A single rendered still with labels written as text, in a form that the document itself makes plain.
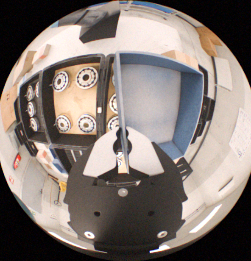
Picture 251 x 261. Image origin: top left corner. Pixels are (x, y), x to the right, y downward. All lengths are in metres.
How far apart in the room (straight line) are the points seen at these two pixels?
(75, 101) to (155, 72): 0.37
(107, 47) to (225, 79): 2.87
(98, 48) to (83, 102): 0.36
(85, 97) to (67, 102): 0.11
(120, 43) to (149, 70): 0.45
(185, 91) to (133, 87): 0.12
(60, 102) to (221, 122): 3.26
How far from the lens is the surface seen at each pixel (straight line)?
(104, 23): 0.47
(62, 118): 0.47
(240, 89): 3.02
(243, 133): 2.95
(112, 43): 0.60
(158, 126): 0.21
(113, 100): 0.37
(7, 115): 3.00
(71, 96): 0.45
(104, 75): 0.30
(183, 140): 0.23
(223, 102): 3.04
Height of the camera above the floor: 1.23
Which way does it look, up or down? 57 degrees down
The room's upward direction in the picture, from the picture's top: 162 degrees clockwise
